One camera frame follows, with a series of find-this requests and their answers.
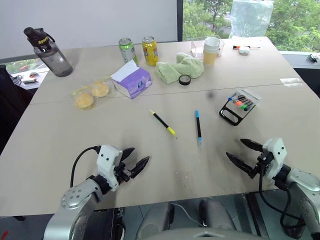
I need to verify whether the black window post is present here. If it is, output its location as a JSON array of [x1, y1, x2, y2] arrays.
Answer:
[[176, 0, 184, 42]]

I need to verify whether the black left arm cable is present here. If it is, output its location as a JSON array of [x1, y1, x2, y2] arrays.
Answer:
[[70, 145, 101, 188]]

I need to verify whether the grey curved robot torso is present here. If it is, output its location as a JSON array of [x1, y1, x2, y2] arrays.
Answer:
[[159, 225, 256, 240]]

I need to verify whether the grey rounded shape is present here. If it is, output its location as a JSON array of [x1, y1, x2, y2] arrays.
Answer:
[[135, 202, 174, 240], [199, 198, 238, 231]]

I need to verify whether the pack of coloured markers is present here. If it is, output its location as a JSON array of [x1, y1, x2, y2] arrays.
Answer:
[[218, 88, 262, 127]]

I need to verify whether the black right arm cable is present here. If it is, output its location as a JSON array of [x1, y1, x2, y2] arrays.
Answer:
[[258, 159, 306, 239]]

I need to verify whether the green drink can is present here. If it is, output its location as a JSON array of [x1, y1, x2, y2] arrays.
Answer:
[[118, 37, 139, 66]]

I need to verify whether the round yellow bread bun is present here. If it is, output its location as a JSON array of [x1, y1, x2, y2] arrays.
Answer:
[[90, 81, 110, 98], [74, 92, 95, 110]]

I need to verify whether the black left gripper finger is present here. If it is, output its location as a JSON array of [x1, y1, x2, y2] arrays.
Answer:
[[129, 156, 151, 180], [120, 147, 136, 163]]

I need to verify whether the red black small screwdriver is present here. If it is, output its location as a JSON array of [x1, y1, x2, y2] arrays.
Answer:
[[232, 44, 262, 50]]

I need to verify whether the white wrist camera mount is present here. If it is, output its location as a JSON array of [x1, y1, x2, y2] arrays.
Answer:
[[96, 144, 124, 192], [262, 137, 289, 186]]

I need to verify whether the grey sports water bottle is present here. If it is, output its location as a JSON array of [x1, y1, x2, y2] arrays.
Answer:
[[23, 26, 74, 78]]

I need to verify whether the clear plastic container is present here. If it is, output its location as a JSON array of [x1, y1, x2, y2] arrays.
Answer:
[[190, 35, 226, 60]]

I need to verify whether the orange capped pen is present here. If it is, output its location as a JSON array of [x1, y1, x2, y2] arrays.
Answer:
[[235, 97, 251, 107]]

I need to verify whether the green capped pen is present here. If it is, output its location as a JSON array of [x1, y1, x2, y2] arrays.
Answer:
[[240, 101, 256, 111]]

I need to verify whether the blue capped black pen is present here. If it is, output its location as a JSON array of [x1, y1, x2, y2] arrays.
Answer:
[[194, 109, 204, 148]]

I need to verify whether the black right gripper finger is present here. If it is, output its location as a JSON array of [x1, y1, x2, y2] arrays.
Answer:
[[225, 152, 259, 179], [240, 138, 264, 152]]

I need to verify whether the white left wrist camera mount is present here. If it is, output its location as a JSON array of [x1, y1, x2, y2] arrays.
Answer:
[[96, 144, 124, 192]]

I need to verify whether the plastic cup with juice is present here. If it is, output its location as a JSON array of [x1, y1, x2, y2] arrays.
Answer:
[[202, 36, 222, 66]]

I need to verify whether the orange grey small device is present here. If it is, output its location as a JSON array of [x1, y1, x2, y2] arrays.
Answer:
[[20, 71, 39, 84]]

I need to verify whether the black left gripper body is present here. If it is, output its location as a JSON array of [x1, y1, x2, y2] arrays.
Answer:
[[113, 159, 133, 186]]

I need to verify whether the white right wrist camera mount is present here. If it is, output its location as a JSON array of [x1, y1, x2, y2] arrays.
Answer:
[[262, 137, 289, 186]]

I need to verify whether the clear tape strip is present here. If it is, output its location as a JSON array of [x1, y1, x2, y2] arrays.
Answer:
[[279, 77, 304, 87]]

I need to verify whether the green towel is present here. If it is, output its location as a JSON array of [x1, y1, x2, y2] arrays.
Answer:
[[155, 52, 206, 85]]

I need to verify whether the thin white cable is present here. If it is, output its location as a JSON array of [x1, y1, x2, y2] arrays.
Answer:
[[169, 203, 202, 228]]

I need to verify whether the black tape roll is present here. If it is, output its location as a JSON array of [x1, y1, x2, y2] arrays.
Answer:
[[178, 74, 192, 87]]

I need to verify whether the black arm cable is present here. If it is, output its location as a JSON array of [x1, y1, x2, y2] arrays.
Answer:
[[70, 145, 101, 188], [258, 159, 306, 239]]

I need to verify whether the yellow capped black pen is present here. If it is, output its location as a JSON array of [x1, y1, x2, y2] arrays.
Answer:
[[148, 107, 177, 137]]

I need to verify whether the clear bread bag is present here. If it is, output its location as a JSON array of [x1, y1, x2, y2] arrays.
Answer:
[[71, 75, 114, 111]]

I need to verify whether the yellow drink can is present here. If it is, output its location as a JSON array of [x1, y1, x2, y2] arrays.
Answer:
[[141, 36, 160, 67]]

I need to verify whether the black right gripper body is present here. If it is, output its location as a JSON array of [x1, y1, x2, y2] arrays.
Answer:
[[255, 150, 275, 176]]

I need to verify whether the purple tissue box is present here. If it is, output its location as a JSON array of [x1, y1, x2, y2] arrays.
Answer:
[[110, 59, 153, 100]]

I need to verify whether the clear plastic bag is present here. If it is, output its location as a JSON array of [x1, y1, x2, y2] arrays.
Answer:
[[228, 0, 275, 40]]

